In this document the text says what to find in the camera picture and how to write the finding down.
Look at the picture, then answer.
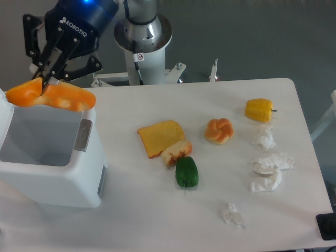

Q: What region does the green bell pepper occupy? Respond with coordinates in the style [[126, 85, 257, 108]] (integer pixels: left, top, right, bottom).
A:
[[175, 156, 199, 188]]

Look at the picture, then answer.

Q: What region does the crumpled white tissue upper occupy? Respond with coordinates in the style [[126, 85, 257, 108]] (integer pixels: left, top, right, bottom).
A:
[[251, 125, 276, 152]]

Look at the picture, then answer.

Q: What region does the round knotted bread roll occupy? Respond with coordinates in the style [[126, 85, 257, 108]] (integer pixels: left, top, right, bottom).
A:
[[204, 118, 235, 144]]

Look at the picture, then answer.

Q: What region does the yellow toast slice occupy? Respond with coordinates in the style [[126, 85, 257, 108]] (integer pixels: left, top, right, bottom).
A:
[[137, 120, 185, 159]]

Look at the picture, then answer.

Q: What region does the small crusty bread piece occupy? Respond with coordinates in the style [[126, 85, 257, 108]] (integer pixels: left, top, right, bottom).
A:
[[161, 140, 193, 169]]

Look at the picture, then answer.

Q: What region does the crumpled white tissue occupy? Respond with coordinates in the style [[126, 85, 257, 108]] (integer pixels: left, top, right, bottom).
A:
[[251, 125, 276, 152], [248, 170, 282, 193], [252, 152, 295, 175]]

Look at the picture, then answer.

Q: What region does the crumpled white tissue middle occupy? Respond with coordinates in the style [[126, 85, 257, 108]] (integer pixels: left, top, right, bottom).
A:
[[252, 152, 295, 175]]

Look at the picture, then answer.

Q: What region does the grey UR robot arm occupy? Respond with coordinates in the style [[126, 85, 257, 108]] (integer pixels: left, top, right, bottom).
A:
[[23, 1, 156, 90]]

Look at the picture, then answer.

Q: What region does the white trash can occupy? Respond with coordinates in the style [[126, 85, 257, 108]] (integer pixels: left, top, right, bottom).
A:
[[1, 92, 108, 208]]

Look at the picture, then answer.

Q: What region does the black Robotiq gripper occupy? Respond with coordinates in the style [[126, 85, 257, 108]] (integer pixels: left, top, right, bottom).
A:
[[23, 0, 119, 91]]

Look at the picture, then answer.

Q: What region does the crumpled white tissue lower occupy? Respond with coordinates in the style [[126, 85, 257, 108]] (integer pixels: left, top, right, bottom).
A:
[[248, 170, 282, 193]]

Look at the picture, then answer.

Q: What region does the small crumpled tissue front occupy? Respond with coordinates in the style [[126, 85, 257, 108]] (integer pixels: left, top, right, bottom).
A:
[[220, 202, 246, 228]]

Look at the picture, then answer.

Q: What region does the white furniture edge right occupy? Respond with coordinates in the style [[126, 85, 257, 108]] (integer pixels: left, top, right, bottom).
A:
[[310, 90, 335, 142]]

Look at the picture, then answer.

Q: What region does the yellow bell pepper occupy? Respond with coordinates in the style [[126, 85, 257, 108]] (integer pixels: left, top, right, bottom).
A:
[[245, 98, 277, 123]]

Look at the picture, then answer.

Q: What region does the black device table corner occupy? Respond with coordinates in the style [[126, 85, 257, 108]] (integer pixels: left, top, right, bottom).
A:
[[316, 213, 335, 240]]

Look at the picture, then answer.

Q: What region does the white metal base frame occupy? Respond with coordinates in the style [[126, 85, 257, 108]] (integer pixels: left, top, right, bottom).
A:
[[91, 58, 219, 88]]

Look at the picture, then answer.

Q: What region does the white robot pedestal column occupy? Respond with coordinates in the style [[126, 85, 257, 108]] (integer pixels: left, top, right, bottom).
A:
[[114, 14, 172, 86]]

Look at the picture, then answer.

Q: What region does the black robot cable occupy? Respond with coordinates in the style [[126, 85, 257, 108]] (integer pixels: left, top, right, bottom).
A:
[[132, 40, 144, 86]]

